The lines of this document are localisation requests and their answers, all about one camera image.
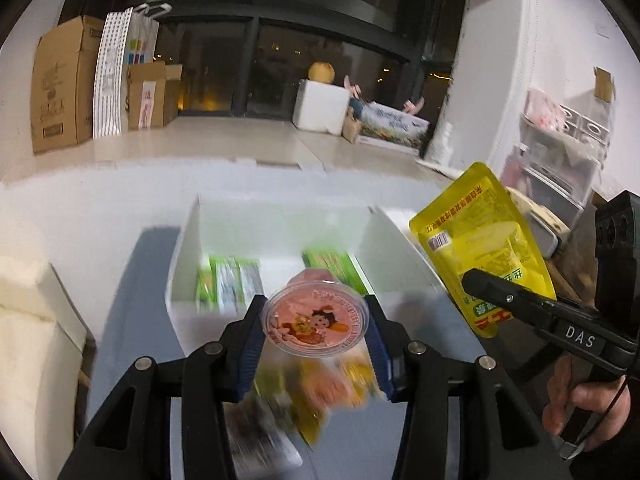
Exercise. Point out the yellow snack pouch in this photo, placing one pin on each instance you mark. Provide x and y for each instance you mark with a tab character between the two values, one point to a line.
480	240

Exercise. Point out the pink toy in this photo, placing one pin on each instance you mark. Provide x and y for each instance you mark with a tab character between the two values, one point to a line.
415	105
352	87

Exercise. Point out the brown cardboard wall patch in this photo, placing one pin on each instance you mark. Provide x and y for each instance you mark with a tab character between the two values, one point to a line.
604	85

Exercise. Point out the white storage box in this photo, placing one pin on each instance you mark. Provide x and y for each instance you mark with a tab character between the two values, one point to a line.
280	225

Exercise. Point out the silver green snack packet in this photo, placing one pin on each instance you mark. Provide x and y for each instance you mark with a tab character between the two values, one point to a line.
237	282

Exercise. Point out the white paper bag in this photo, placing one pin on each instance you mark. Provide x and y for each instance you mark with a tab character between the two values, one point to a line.
142	35

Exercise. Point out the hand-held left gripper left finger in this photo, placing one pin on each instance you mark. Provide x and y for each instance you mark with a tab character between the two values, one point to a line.
250	355

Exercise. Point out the large cardboard box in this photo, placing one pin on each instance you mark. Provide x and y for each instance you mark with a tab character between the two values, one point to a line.
62	85

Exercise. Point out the cream sofa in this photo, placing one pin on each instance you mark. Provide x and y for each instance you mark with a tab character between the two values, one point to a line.
35	350

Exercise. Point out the small cardboard box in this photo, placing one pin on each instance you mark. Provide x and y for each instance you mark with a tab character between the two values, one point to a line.
150	97

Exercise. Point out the white foam box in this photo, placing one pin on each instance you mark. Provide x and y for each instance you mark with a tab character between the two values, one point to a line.
320	107

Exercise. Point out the brown wooden side table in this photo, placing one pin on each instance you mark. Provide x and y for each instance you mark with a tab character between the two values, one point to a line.
575	240

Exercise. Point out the patterned paper bag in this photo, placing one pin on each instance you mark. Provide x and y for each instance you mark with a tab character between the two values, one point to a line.
110	75

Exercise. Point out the cream plastic device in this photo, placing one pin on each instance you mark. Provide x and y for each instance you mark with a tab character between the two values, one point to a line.
525	205

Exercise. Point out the printed flat box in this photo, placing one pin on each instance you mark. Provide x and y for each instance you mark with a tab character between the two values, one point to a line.
392	127

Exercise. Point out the yellow pomelo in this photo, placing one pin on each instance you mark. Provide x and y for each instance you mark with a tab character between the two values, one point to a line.
321	72

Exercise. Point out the pink jelly cup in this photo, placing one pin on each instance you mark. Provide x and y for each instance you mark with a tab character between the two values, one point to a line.
315	317

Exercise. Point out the black window frame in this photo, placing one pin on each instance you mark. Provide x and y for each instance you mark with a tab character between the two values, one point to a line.
255	60

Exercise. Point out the small brown box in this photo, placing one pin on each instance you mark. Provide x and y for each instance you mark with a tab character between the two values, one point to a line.
351	130

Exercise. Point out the grey tablet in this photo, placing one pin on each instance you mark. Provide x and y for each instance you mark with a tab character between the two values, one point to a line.
542	240

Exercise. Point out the dark printed snack packet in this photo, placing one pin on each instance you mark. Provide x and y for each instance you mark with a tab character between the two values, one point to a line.
255	435

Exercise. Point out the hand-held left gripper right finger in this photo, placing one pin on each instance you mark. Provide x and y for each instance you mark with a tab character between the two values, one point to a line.
381	365

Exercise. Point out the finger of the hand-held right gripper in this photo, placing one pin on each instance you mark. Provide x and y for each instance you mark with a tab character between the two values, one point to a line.
500	295

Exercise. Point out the clear storage drawers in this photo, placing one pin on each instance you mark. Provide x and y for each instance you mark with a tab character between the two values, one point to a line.
555	155

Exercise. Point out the person's right hand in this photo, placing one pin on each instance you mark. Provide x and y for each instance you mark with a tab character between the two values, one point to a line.
607	410

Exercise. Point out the yellow orange snack packet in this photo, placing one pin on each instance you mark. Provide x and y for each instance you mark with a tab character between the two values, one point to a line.
325	395

